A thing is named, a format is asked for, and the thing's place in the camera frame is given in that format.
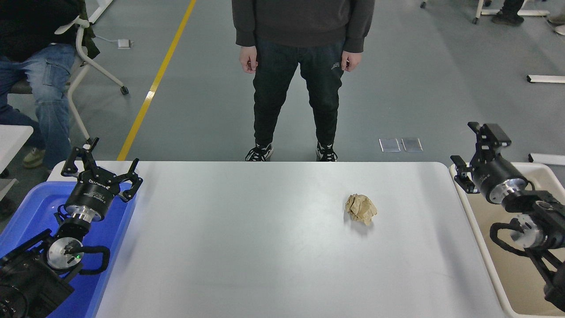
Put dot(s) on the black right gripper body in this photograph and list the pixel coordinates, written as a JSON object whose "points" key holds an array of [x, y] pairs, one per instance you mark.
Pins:
{"points": [[496, 174]]}

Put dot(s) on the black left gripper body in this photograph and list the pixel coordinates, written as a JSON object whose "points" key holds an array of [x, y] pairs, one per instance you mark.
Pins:
{"points": [[92, 193]]}

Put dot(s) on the tan paper ball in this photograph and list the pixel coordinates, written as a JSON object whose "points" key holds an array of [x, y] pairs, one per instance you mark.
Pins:
{"points": [[362, 210]]}

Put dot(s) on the standing person's left hand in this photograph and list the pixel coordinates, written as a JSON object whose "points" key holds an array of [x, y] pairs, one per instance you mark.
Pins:
{"points": [[352, 62]]}

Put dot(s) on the standing person's right hand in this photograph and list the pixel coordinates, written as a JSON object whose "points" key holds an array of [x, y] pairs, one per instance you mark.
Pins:
{"points": [[248, 59]]}

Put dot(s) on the white table foot bar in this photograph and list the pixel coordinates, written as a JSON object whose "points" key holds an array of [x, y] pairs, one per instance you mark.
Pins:
{"points": [[547, 159], [534, 12], [547, 78]]}

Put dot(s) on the blue plastic tray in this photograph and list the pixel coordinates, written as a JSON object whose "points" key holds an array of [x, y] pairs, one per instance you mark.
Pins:
{"points": [[35, 207]]}

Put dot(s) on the silver floor plate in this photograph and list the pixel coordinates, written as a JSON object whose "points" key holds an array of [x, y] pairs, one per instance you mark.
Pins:
{"points": [[389, 145], [412, 144]]}

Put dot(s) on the seated person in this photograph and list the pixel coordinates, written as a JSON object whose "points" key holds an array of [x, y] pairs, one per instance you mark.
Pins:
{"points": [[48, 97]]}

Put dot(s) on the small white side table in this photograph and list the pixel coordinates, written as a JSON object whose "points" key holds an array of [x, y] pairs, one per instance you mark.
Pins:
{"points": [[13, 141]]}

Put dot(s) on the large pale plastic bin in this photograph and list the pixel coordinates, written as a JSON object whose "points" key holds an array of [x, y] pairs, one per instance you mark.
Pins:
{"points": [[516, 274]]}

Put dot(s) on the person with dark shoes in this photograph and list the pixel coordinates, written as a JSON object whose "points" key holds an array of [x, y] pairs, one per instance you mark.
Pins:
{"points": [[507, 17]]}

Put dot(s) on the white power adapter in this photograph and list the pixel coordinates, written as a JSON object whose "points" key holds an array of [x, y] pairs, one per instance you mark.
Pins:
{"points": [[124, 43]]}

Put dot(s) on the person with pale shoes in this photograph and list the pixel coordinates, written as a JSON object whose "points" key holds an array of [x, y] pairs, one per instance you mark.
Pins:
{"points": [[558, 20]]}

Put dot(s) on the standing person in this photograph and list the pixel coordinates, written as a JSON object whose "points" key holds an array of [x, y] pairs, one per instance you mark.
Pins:
{"points": [[300, 57]]}

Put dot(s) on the white frame chair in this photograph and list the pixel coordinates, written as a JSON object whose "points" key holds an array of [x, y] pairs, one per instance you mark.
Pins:
{"points": [[95, 67]]}

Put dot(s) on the white table leg frame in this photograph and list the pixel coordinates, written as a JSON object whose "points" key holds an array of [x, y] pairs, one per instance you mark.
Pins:
{"points": [[100, 11]]}

